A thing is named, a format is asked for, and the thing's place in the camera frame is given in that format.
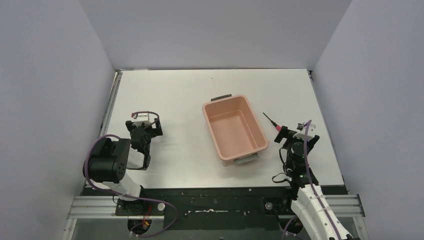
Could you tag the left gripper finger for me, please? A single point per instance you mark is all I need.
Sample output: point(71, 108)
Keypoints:
point(157, 129)
point(129, 125)

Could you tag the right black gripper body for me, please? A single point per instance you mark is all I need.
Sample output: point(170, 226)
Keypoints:
point(287, 145)

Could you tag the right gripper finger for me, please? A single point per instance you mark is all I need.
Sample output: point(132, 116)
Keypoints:
point(284, 133)
point(314, 140)

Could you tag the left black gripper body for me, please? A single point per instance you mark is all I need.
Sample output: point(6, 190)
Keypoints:
point(142, 127)

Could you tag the red handled screwdriver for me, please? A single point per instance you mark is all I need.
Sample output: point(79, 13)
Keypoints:
point(277, 127)

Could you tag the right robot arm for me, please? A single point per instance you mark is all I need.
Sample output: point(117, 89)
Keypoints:
point(306, 198)

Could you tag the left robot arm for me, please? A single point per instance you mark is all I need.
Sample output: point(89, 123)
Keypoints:
point(109, 161)

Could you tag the pink plastic bin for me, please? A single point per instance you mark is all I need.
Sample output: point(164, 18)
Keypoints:
point(235, 130)

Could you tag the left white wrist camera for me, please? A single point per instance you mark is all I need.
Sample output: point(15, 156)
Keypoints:
point(141, 117)

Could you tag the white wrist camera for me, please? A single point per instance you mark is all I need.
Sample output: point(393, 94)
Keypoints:
point(141, 117)
point(301, 132)

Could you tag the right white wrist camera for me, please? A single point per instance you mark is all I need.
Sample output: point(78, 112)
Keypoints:
point(301, 132)

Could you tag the left side aluminium rail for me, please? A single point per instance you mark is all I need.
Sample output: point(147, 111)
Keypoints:
point(110, 103)

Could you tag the aluminium frame rail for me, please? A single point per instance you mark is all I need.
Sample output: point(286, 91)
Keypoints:
point(103, 207)

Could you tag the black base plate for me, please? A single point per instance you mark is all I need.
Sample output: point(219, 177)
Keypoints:
point(207, 209)

